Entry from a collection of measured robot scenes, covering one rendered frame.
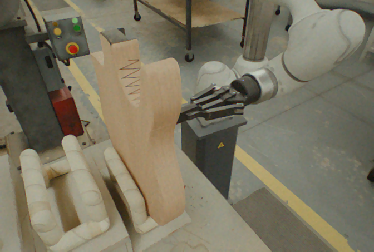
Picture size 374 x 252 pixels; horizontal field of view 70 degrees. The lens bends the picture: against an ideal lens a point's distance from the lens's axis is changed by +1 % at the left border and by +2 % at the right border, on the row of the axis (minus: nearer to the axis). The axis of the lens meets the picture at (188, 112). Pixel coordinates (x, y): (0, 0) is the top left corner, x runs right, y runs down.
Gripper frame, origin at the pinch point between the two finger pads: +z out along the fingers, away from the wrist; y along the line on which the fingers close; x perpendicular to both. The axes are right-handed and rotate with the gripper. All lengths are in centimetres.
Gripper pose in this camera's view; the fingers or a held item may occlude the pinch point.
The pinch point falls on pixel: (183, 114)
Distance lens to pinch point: 61.8
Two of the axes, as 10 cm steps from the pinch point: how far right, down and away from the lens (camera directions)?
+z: -8.5, 3.2, -4.3
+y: -5.3, -5.2, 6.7
